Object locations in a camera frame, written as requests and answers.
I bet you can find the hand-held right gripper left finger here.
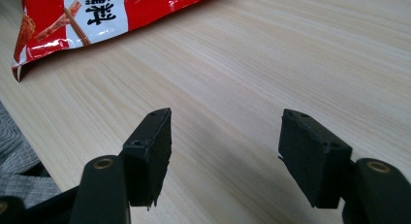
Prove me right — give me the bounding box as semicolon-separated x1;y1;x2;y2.
121;108;173;211

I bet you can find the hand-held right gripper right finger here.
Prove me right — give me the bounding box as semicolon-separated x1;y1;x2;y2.
277;108;353;209

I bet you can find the red and white snack bag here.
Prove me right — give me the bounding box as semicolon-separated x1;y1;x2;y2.
11;0;217;82

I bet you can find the grey knitted cloth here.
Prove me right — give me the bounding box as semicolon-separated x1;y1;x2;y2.
0;101;62;208

